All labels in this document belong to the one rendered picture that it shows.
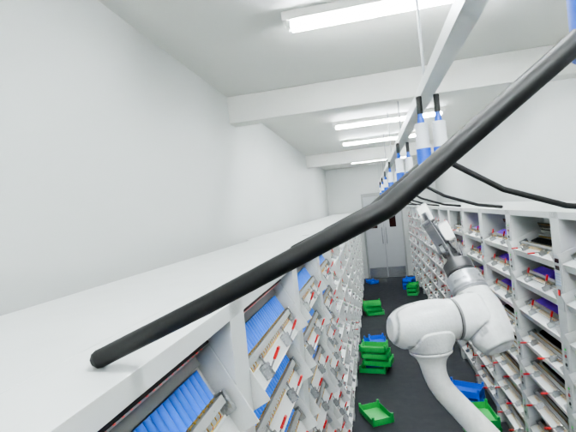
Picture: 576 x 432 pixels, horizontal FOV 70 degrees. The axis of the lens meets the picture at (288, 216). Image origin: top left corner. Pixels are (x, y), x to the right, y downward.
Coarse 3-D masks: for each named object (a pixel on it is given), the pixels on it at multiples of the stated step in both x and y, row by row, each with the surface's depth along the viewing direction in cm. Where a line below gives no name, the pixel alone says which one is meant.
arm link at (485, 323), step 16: (480, 288) 101; (464, 304) 98; (480, 304) 98; (496, 304) 98; (464, 320) 96; (480, 320) 96; (496, 320) 95; (464, 336) 97; (480, 336) 96; (496, 336) 94; (512, 336) 95; (496, 352) 96
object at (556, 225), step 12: (552, 228) 207; (564, 228) 199; (552, 240) 208; (564, 240) 199; (564, 276) 200; (564, 288) 200; (564, 312) 202; (564, 324) 204; (564, 336) 205; (564, 360) 208; (564, 372) 209
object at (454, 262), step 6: (450, 252) 110; (450, 258) 109; (456, 258) 108; (462, 258) 108; (468, 258) 109; (444, 264) 111; (450, 264) 109; (456, 264) 108; (462, 264) 107; (468, 264) 107; (444, 270) 111; (450, 270) 108; (456, 270) 108
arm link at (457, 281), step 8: (456, 272) 106; (464, 272) 105; (472, 272) 105; (480, 272) 108; (448, 280) 108; (456, 280) 105; (464, 280) 104; (472, 280) 103; (480, 280) 103; (456, 288) 105; (464, 288) 103
